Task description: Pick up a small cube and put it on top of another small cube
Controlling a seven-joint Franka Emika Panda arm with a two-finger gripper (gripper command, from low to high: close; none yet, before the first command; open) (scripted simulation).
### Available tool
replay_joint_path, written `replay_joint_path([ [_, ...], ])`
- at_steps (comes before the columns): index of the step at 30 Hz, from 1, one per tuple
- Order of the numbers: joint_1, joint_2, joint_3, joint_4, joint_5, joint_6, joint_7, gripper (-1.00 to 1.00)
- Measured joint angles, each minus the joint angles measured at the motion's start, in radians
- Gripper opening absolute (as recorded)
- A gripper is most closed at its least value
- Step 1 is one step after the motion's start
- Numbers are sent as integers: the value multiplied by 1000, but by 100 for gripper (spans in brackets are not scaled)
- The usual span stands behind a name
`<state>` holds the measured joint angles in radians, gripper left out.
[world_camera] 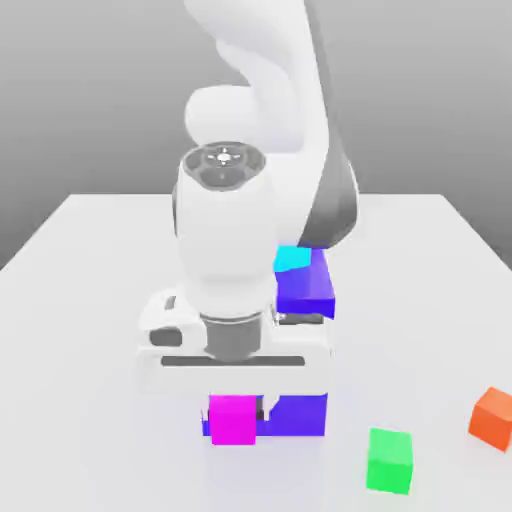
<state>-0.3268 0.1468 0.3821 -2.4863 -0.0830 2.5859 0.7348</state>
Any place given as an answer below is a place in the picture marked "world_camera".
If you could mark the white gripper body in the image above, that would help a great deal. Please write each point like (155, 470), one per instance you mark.
(240, 378)

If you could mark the small magenta cube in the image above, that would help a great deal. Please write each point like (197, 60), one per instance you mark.
(232, 420)

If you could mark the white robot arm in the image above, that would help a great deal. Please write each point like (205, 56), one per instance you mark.
(224, 240)

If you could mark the small cyan cube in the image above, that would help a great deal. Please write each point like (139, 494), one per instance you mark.
(291, 258)

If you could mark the small green cube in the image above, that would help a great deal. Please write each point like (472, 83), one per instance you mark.
(390, 460)

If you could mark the small orange cube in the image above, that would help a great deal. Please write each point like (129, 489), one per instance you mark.
(492, 418)

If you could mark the large blue box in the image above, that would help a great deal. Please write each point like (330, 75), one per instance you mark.
(298, 416)

